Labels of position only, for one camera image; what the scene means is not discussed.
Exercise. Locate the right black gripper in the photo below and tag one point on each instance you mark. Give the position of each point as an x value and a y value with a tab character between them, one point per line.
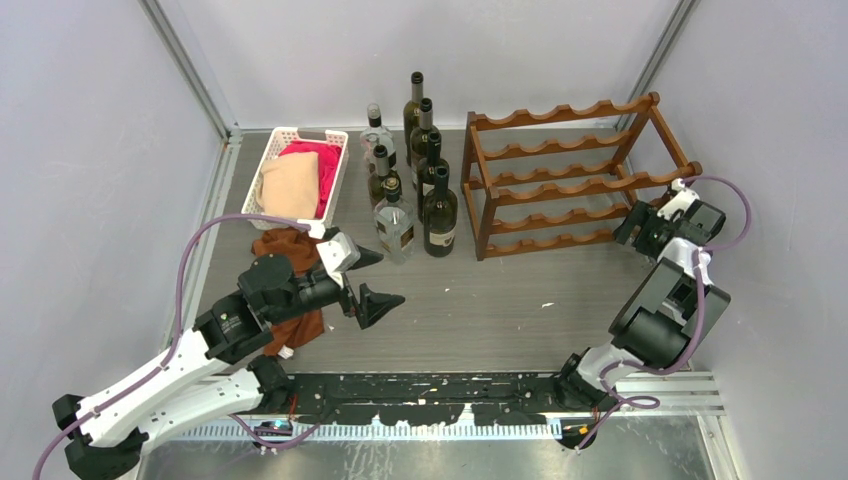
640	214

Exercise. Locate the dark wine bottle back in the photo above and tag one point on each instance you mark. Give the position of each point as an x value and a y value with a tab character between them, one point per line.
411	111

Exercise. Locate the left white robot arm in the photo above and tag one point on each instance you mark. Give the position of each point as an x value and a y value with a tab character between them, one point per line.
215	368

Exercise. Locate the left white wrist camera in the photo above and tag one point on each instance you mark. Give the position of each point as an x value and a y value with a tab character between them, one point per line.
336	256

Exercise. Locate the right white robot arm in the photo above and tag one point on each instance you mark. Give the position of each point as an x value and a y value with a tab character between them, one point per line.
669	311

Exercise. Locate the dark wine bottle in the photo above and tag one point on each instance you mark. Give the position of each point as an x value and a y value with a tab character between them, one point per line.
411	111
440	209
426	168
419	137

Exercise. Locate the brown cloth on table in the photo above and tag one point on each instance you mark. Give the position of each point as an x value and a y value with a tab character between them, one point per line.
300	249

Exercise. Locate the brown bottle gold cap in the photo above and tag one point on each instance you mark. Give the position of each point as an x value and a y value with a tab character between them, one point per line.
382	171

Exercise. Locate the white plastic basket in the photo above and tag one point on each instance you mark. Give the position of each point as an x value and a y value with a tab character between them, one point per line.
279	139

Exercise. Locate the beige folded cloth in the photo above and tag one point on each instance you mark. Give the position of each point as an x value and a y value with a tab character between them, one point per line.
290	186

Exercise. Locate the brown wooden wine rack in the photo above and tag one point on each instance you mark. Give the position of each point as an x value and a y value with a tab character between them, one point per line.
485	192

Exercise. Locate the clear bottle black cap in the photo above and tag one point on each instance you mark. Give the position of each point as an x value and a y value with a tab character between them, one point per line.
376	133

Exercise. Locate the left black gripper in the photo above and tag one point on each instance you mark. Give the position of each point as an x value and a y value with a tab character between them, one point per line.
371	305

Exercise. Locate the clear square liquor bottle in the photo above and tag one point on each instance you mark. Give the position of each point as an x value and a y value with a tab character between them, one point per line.
394	222

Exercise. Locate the pink red cloth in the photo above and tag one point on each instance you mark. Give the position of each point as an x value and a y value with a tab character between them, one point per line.
326	157

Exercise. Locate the dark wine bottle front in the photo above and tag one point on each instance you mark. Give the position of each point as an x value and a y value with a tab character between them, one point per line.
440	209

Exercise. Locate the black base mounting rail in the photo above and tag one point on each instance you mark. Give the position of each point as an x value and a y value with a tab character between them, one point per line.
424	399

